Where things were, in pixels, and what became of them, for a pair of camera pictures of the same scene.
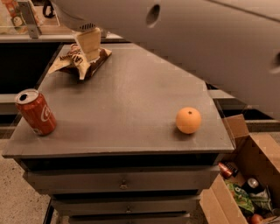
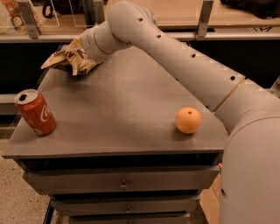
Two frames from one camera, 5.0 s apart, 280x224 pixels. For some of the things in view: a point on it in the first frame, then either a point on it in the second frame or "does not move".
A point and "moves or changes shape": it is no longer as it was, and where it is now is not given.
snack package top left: [17, 19] does not move
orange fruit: [188, 120] does not move
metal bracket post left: [29, 18] does not move
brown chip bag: [73, 59] moves or changes shape
